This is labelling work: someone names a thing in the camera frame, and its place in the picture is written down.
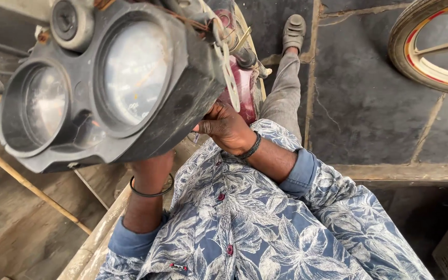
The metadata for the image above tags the person's left hand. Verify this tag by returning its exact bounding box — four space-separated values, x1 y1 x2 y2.
132 150 175 180

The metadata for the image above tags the person's right hand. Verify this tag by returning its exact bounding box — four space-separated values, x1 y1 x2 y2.
192 102 262 156

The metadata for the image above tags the black motorcycle instrument cluster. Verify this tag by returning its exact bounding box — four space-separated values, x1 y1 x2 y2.
0 0 228 174

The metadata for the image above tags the thin black bangle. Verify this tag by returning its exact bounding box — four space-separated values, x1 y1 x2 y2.
129 173 175 198

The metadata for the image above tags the black braided wristband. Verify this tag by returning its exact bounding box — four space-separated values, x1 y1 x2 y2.
235 131 263 160

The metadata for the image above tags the maroon motorcycle fuel tank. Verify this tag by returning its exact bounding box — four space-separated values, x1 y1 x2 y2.
214 9 267 126

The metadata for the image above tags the grey trouser leg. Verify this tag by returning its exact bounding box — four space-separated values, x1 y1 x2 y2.
259 52 303 144

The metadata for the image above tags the dusty wooden plank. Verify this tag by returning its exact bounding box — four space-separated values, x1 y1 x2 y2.
56 182 132 280

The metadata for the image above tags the blue leaf-print shirt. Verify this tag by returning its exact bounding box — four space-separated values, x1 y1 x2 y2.
96 118 435 280

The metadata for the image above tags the grey clog shoe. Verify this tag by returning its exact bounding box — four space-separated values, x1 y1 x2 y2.
281 14 307 55

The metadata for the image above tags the long wooden stick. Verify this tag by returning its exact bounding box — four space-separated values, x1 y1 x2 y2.
0 137 93 235

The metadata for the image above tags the motorcycle wheel with red-striped rim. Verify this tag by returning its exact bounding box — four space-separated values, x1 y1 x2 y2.
388 0 448 98

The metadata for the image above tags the white metal mounting bracket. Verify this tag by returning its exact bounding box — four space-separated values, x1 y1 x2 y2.
198 0 242 113

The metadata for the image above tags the black handlebar switch stub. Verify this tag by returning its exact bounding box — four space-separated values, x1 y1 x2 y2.
233 47 273 79

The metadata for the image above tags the grey ignition key switch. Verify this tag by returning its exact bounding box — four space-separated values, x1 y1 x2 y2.
49 0 95 53

